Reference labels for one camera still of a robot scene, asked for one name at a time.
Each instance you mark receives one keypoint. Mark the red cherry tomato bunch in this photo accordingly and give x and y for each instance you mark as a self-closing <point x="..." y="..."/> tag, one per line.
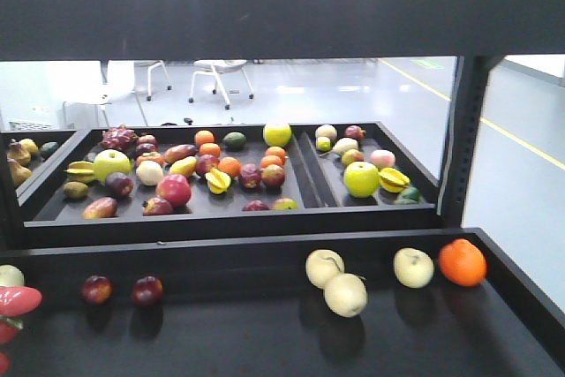
<point x="15" y="302"/>

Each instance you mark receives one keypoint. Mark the yellow star fruit centre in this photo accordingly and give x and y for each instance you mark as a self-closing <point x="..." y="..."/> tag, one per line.
<point x="218" y="182"/>

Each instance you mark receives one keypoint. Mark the yellow star fruit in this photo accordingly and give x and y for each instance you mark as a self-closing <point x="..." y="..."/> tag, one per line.
<point x="393" y="180"/>
<point x="81" y="171"/>
<point x="218" y="182"/>

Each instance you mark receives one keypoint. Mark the black upper fruit tray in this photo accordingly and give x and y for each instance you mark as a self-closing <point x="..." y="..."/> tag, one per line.
<point x="274" y="190"/>

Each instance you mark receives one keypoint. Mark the black fruit tray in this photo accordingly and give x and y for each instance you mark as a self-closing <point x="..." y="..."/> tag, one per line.
<point x="245" y="307"/>
<point x="274" y="190"/>

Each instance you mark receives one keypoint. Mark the yellow star fruit right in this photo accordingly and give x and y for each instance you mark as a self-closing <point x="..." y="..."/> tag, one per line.
<point x="393" y="180"/>

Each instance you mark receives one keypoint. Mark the pink dragon fruit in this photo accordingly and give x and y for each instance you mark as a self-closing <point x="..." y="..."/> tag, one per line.
<point x="118" y="138"/>

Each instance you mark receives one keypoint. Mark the black lower fruit tray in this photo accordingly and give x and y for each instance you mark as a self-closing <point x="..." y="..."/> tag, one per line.
<point x="245" y="307"/>

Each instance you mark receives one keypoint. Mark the yellow star fruit left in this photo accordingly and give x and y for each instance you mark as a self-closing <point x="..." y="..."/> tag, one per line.
<point x="81" y="171"/>

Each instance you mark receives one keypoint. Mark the large orange fruit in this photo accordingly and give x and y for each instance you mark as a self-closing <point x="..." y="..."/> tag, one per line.
<point x="462" y="263"/>

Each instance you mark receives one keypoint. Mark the brown kiwi fruit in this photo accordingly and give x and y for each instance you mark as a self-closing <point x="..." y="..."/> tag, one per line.
<point x="75" y="190"/>

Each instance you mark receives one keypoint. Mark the yellow green pomelo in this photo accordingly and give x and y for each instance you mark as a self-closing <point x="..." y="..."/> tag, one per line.
<point x="277" y="134"/>

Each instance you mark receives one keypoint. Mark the green avocado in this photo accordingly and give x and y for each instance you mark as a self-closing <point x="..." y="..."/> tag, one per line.
<point x="234" y="141"/>

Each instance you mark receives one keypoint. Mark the large green apple right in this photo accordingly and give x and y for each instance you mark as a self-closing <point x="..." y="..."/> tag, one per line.
<point x="362" y="179"/>

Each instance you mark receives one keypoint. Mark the large green apple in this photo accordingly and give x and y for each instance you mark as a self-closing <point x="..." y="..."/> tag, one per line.
<point x="109" y="161"/>
<point x="362" y="179"/>

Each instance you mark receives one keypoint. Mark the big red apple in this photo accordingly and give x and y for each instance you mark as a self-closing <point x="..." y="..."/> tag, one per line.
<point x="174" y="188"/>

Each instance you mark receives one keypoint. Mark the pale pear lower centre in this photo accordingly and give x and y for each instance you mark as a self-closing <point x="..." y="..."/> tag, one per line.
<point x="346" y="295"/>

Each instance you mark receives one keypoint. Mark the pale pear right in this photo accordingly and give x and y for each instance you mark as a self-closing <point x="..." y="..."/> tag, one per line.
<point x="413" y="268"/>

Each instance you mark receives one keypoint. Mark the large green apple left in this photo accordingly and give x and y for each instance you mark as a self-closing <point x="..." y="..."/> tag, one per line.
<point x="109" y="161"/>

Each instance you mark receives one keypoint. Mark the red yellow mango front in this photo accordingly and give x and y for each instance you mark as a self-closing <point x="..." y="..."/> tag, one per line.
<point x="104" y="207"/>

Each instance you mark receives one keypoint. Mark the dark red apple right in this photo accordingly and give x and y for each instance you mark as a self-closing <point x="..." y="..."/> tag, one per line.
<point x="147" y="291"/>

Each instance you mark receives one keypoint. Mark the dark red apple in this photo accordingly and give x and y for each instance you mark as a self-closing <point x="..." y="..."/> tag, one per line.
<point x="96" y="289"/>
<point x="147" y="291"/>

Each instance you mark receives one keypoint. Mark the dark red apple left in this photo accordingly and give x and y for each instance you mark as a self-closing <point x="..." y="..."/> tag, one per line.
<point x="96" y="289"/>

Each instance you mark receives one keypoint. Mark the pale pear far left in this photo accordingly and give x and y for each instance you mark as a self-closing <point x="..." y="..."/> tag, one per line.
<point x="11" y="276"/>

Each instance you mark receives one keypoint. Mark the black shelf frame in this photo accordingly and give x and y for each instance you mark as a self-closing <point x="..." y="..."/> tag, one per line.
<point x="479" y="33"/>

